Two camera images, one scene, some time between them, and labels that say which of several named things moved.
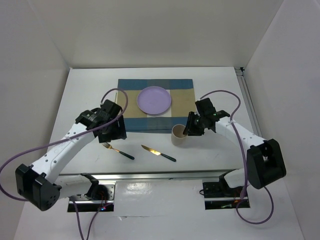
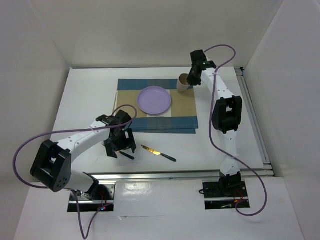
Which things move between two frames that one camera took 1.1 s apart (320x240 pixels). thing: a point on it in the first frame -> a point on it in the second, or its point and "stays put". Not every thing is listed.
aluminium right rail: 244,82 stays put
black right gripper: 190,128 -> 192,81
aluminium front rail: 164,176 stays put
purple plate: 154,100 stays put
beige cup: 177,137 -> 182,84
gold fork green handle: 110,147 stays put
